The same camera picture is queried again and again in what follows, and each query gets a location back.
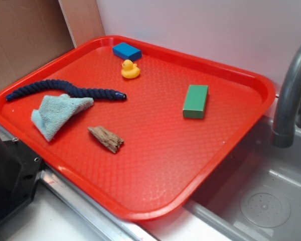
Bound green wooden block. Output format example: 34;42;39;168
183;85;209;119

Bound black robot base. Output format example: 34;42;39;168
0;138;43;225

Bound blue wooden block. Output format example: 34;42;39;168
112;43;142;61

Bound red plastic tray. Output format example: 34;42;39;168
0;36;275;221

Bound brown wood piece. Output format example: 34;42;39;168
87;126;124;154

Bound yellow rubber duck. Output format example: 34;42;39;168
121;59;140;79

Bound light blue cloth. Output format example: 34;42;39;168
31;94;94;142

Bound grey sink basin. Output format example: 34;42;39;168
183;114;301;241

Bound grey faucet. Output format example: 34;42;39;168
271;46;301;148

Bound brown cardboard panel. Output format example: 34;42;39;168
0;1;104;90

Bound dark blue rope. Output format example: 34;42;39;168
5;79;127;102

